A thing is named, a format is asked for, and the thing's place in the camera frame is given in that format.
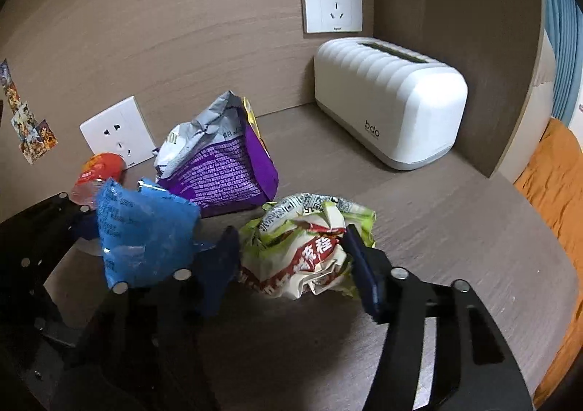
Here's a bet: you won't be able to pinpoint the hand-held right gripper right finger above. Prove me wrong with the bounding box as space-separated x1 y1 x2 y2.
343 224 535 411

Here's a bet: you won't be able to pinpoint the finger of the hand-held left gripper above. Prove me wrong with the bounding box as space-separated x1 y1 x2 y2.
0 192 107 348

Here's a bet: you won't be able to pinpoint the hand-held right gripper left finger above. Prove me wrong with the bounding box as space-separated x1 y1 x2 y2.
55 226 242 411

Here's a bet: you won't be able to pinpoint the green snack wrapper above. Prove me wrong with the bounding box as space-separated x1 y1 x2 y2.
238 193 377 301

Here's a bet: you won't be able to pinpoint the blue plastic wrapper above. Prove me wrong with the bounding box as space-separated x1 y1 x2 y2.
95 178 216 290

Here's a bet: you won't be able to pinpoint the red plastic wrapped item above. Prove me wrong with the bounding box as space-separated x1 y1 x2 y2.
70 152 129 211

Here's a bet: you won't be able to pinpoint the purple snack bag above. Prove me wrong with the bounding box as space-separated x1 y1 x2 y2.
152 91 279 218

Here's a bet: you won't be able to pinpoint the white ribbed toaster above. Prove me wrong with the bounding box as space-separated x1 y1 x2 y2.
314 36 469 171

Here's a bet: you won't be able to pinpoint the orange blanket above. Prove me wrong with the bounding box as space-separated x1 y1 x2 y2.
514 118 583 407

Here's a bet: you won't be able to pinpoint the blue striped cloth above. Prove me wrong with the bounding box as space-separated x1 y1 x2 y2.
537 0 583 129

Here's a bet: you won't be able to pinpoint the colourful wall stickers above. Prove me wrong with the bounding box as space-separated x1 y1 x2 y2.
0 58 60 164

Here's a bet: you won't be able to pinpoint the white wall socket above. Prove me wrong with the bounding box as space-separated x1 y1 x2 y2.
79 96 156 171
300 0 364 34

